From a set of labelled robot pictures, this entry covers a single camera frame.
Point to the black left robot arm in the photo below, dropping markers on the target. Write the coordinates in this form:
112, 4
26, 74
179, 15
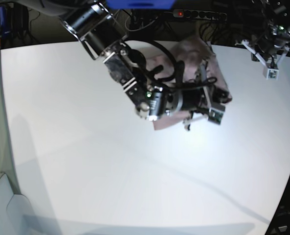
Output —
272, 28

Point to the blue box overhead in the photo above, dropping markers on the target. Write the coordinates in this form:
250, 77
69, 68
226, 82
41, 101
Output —
140, 4

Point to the mauve t-shirt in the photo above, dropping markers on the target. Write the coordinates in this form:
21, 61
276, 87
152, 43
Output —
200, 62

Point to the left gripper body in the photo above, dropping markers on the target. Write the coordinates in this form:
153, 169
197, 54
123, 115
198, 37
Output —
269, 48

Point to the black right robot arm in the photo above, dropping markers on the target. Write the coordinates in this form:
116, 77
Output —
92, 23

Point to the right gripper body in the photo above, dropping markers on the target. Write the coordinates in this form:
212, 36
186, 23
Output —
192, 100

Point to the black power strip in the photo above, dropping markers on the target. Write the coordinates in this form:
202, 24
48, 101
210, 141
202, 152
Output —
199, 15

